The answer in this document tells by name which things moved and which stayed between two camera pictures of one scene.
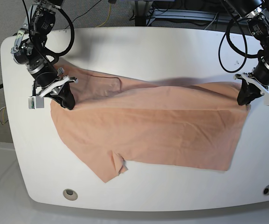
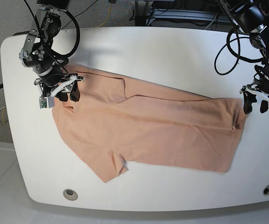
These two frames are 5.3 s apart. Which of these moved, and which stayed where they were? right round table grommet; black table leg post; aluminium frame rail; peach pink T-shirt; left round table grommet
Moved: peach pink T-shirt
Stayed: left round table grommet; aluminium frame rail; black table leg post; right round table grommet
